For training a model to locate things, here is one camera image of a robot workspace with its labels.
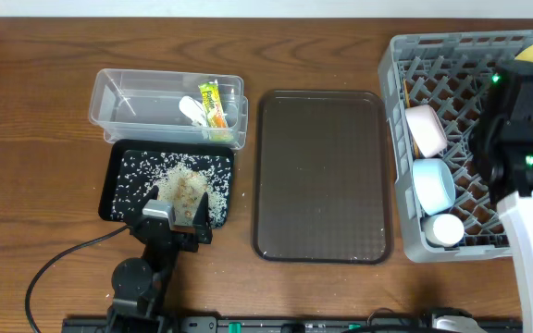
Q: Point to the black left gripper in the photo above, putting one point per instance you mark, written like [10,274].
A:
[185,234]

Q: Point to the rice food waste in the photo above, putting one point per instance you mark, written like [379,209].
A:
[181,179]

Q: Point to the green snack wrapper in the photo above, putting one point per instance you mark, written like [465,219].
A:
[214,113]

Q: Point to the wooden chopstick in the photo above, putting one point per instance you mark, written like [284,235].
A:
[415,148]

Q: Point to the light blue bowl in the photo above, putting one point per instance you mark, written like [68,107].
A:
[434,185]

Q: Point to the pink bowl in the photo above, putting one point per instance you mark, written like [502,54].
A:
[425,127]

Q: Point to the white cup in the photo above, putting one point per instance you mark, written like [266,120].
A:
[444,230]

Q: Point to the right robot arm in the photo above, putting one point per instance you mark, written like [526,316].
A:
[502,146]

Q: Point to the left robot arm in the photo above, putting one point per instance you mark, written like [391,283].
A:
[140,283]

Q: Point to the black waste tray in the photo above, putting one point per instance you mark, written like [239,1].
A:
[122,146]

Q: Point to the clear plastic waste bin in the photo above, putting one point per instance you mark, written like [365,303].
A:
[147,105]

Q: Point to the grey dishwasher rack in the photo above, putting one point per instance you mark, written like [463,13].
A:
[450,72]

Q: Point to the dark brown serving tray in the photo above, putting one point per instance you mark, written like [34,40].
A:
[322,190]

